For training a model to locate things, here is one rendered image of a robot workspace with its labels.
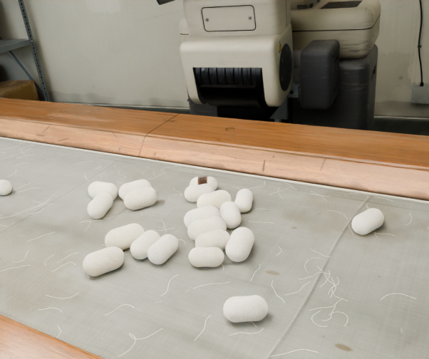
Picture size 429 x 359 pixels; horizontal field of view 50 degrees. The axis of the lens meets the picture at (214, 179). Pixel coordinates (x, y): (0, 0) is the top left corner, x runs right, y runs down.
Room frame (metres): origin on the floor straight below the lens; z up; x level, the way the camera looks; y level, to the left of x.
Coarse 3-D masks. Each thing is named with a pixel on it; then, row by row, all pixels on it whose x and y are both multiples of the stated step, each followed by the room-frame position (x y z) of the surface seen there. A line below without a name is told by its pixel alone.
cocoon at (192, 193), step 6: (192, 186) 0.44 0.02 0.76; (198, 186) 0.44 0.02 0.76; (204, 186) 0.44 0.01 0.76; (210, 186) 0.44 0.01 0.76; (186, 192) 0.44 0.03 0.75; (192, 192) 0.43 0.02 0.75; (198, 192) 0.43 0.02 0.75; (204, 192) 0.43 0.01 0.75; (186, 198) 0.44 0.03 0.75; (192, 198) 0.43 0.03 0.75; (198, 198) 0.43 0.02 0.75
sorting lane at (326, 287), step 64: (64, 192) 0.50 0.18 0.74; (256, 192) 0.45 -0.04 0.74; (320, 192) 0.43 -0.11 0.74; (0, 256) 0.37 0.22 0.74; (64, 256) 0.36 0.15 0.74; (128, 256) 0.35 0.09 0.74; (256, 256) 0.33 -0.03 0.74; (320, 256) 0.32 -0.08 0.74; (384, 256) 0.31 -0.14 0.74; (64, 320) 0.28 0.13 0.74; (128, 320) 0.27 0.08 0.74; (192, 320) 0.26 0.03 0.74; (320, 320) 0.25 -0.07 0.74; (384, 320) 0.24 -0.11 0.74
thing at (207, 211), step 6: (192, 210) 0.39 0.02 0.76; (198, 210) 0.39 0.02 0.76; (204, 210) 0.39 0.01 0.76; (210, 210) 0.39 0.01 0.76; (216, 210) 0.39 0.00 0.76; (186, 216) 0.38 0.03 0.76; (192, 216) 0.38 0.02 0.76; (198, 216) 0.38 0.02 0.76; (204, 216) 0.38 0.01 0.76; (210, 216) 0.38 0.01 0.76; (186, 222) 0.38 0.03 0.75
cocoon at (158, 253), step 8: (160, 240) 0.34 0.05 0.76; (168, 240) 0.34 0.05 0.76; (176, 240) 0.35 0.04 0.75; (152, 248) 0.34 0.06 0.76; (160, 248) 0.33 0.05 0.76; (168, 248) 0.34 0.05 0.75; (176, 248) 0.34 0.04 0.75; (152, 256) 0.33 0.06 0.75; (160, 256) 0.33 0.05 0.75; (168, 256) 0.33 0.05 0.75
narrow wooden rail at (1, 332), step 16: (0, 320) 0.26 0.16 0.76; (0, 336) 0.24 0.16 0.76; (16, 336) 0.24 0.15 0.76; (32, 336) 0.24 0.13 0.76; (48, 336) 0.24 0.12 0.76; (0, 352) 0.23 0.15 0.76; (16, 352) 0.22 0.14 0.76; (32, 352) 0.22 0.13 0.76; (48, 352) 0.22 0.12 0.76; (64, 352) 0.22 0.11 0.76; (80, 352) 0.22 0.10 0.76
